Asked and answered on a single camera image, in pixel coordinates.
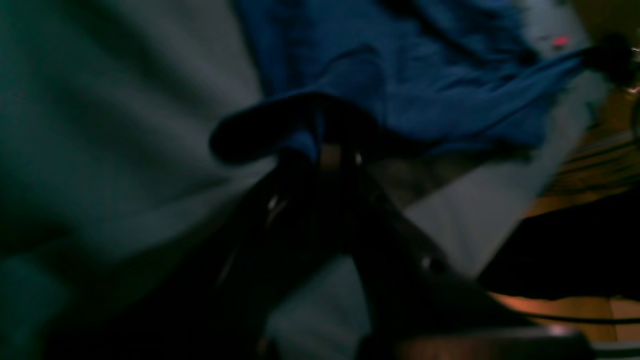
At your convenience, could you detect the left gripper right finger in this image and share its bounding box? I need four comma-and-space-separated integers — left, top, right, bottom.
340, 145, 540, 360

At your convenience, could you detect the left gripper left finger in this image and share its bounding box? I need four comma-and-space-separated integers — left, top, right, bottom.
150, 150, 339, 360

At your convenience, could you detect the light blue table cloth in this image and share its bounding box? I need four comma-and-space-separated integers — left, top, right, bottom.
1, 0, 609, 360

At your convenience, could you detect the dark blue t-shirt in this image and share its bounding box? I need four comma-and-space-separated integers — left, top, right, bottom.
209, 0, 586, 163

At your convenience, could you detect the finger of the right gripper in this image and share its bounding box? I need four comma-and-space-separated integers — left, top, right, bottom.
585, 33, 638, 85

